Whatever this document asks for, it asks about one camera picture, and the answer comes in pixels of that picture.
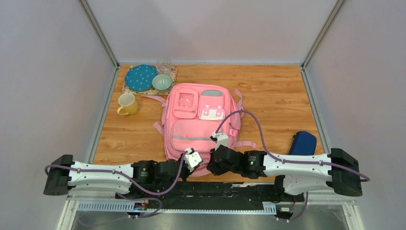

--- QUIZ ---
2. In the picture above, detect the pink backpack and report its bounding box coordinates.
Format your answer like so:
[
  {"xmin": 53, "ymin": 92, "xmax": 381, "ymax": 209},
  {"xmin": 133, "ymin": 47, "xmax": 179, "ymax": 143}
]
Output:
[{"xmin": 150, "ymin": 83, "xmax": 256, "ymax": 177}]

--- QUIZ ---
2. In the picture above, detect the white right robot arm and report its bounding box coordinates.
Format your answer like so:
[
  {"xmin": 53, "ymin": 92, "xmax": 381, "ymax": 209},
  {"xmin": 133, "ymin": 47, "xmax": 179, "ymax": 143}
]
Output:
[{"xmin": 207, "ymin": 146, "xmax": 363, "ymax": 201}]

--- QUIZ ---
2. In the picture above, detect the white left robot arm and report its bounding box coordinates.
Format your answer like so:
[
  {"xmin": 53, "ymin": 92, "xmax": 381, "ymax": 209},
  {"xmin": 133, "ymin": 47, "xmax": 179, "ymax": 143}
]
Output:
[{"xmin": 43, "ymin": 152, "xmax": 202, "ymax": 199}]

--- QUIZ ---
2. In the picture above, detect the blue zip pencil case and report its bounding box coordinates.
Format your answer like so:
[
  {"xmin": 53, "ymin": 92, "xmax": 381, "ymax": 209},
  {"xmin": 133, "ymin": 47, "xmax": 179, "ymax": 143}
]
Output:
[{"xmin": 288, "ymin": 131, "xmax": 317, "ymax": 156}]

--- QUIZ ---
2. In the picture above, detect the yellow mug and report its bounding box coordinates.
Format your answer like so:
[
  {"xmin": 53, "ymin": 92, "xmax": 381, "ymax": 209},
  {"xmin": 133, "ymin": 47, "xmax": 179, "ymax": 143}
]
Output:
[{"xmin": 117, "ymin": 93, "xmax": 138, "ymax": 115}]

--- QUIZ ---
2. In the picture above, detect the light green bowl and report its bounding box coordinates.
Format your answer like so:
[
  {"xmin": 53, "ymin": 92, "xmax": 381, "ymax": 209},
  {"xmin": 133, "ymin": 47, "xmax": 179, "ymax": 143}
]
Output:
[{"xmin": 152, "ymin": 74, "xmax": 173, "ymax": 91}]

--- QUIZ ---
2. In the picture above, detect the blue dotted plate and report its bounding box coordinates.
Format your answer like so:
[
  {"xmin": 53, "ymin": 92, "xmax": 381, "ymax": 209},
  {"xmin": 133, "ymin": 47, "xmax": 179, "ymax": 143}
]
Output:
[{"xmin": 124, "ymin": 64, "xmax": 158, "ymax": 92}]

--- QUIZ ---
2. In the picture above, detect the floral tray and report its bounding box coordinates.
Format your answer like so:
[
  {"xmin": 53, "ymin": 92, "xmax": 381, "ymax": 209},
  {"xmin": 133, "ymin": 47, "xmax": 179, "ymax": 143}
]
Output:
[{"xmin": 122, "ymin": 65, "xmax": 177, "ymax": 95}]

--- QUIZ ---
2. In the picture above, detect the clear drinking glass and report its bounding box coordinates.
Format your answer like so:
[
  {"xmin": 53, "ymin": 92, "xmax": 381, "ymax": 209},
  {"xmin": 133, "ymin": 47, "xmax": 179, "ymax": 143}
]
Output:
[{"xmin": 157, "ymin": 58, "xmax": 172, "ymax": 75}]

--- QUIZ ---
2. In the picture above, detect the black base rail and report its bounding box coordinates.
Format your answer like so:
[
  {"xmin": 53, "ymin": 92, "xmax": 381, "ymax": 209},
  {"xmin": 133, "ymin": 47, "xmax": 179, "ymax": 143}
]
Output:
[{"xmin": 122, "ymin": 182, "xmax": 305, "ymax": 214}]

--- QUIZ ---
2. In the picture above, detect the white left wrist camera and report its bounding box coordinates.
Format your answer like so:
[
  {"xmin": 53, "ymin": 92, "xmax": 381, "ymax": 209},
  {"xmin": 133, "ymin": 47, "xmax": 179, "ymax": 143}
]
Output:
[{"xmin": 184, "ymin": 148, "xmax": 203, "ymax": 173}]

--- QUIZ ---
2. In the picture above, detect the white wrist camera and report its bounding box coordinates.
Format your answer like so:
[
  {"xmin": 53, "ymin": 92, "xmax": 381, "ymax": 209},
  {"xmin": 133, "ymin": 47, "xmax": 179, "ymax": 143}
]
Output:
[
  {"xmin": 184, "ymin": 148, "xmax": 203, "ymax": 173},
  {"xmin": 210, "ymin": 132, "xmax": 229, "ymax": 150}
]

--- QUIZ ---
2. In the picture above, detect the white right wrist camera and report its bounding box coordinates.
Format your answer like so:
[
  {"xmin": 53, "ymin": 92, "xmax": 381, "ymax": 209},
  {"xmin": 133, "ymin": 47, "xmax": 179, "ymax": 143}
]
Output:
[{"xmin": 210, "ymin": 132, "xmax": 229, "ymax": 150}]

